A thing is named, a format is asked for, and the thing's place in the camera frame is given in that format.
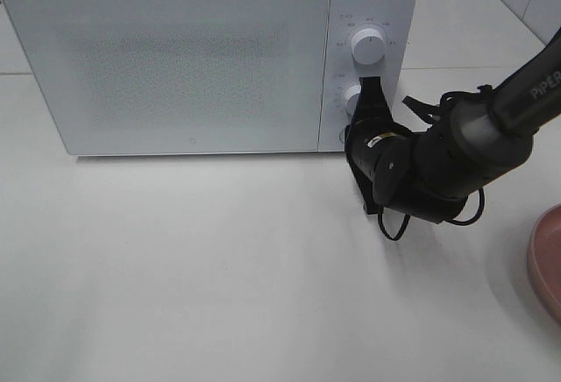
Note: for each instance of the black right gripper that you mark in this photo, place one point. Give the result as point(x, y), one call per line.
point(378, 152)

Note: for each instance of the pink round plate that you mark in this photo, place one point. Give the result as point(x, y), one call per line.
point(543, 261)

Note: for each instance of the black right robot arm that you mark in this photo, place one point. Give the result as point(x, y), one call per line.
point(473, 138)

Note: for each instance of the lower white timer knob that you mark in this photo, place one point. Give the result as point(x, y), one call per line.
point(351, 97)

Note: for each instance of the upper white power knob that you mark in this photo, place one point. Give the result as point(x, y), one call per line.
point(368, 45)

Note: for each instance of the white microwave oven body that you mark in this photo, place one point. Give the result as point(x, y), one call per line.
point(368, 5)

